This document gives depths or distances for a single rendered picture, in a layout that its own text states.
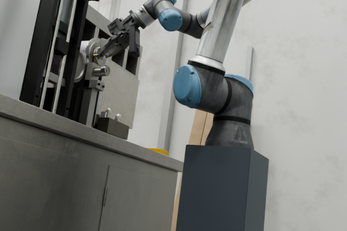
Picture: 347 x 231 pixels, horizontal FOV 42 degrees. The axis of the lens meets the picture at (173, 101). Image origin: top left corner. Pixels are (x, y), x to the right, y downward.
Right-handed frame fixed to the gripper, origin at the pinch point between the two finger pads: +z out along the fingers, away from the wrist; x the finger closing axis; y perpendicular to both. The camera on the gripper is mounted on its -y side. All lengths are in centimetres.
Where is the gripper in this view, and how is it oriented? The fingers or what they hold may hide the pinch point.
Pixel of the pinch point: (103, 56)
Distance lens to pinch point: 176.5
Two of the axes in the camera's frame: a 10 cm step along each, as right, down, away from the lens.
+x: -4.1, -2.6, -8.7
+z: -7.7, 6.1, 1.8
